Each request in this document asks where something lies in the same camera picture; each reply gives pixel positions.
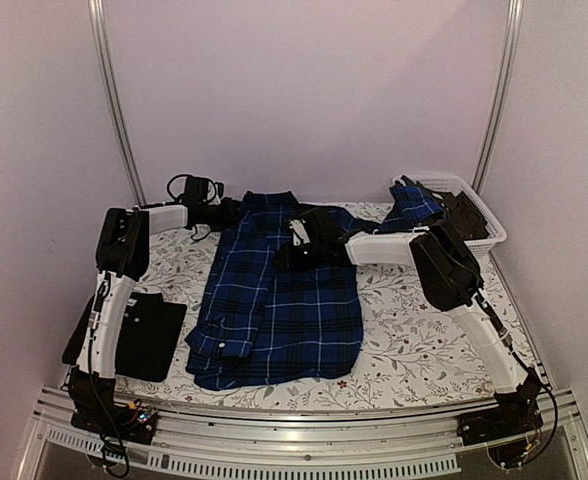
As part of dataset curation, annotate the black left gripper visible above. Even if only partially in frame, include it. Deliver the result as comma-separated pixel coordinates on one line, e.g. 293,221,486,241
201,197,243,232

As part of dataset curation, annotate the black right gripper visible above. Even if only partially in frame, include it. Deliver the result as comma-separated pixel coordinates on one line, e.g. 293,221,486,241
273,239,325,271

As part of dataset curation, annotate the blue plaid long sleeve shirt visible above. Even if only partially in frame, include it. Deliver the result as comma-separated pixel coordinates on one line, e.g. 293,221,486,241
183,180,448,392

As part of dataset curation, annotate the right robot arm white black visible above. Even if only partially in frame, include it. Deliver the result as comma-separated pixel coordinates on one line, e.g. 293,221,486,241
274,207,543,436

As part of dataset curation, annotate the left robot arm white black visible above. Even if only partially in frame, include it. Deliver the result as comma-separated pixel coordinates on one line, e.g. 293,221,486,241
62,174,235,434

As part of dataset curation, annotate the folded black polo shirt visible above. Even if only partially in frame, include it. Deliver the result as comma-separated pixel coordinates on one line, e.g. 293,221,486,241
61,292,189,384

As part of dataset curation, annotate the floral patterned table mat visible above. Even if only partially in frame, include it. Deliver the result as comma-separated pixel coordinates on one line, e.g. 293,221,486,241
116,227,540,412

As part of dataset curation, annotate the dark striped shirt in basket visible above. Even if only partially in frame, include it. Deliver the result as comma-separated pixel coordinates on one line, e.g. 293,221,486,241
438,191,490,241

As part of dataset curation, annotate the white plastic laundry basket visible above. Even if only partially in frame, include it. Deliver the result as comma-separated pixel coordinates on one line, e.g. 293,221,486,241
392,173,507,258

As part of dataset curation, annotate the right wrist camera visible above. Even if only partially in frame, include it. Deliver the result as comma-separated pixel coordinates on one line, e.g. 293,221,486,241
288,218,310,246

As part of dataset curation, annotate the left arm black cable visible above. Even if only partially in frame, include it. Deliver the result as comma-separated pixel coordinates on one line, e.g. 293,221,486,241
165,173,225,201

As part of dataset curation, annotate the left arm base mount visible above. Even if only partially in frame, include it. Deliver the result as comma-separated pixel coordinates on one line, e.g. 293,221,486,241
71,399,158,445

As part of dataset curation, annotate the aluminium front rail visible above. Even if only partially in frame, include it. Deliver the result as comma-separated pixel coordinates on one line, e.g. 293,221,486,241
16,387,588,480

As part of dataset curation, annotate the left aluminium frame post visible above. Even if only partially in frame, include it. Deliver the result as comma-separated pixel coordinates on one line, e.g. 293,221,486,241
87,0,146,205

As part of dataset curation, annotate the aluminium frame post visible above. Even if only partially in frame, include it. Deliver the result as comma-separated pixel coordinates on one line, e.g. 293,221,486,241
87,0,146,205
472,0,524,194

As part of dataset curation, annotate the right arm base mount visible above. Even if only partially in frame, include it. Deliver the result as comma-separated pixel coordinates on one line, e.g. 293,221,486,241
456,402,543,470

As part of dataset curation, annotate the right aluminium frame post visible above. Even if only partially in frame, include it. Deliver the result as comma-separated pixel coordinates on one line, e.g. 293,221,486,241
472,0,524,194

